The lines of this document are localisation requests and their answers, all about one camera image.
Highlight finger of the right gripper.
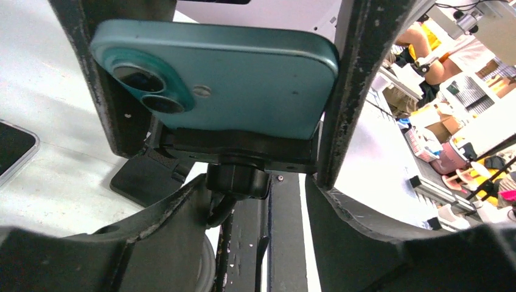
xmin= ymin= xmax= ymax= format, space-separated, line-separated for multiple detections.
xmin=47 ymin=0 xmax=178 ymax=159
xmin=316 ymin=0 xmax=432 ymax=190

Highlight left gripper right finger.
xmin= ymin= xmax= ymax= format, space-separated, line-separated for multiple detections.
xmin=305 ymin=176 xmax=515 ymax=291

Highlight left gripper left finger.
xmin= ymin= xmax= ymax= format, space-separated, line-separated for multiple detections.
xmin=1 ymin=175 xmax=211 ymax=291

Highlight phone with white case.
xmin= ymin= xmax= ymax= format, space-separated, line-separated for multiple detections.
xmin=1 ymin=119 xmax=40 ymax=186

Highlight black round base phone stand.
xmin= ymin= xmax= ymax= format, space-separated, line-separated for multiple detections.
xmin=145 ymin=122 xmax=322 ymax=291

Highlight black phone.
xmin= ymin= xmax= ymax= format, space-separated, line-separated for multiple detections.
xmin=89 ymin=19 xmax=339 ymax=140

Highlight black folding phone stand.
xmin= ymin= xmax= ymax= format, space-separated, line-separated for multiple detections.
xmin=110 ymin=149 xmax=194 ymax=207

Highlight person in yellow shirt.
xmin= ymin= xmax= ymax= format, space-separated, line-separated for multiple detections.
xmin=382 ymin=22 xmax=461 ymax=117

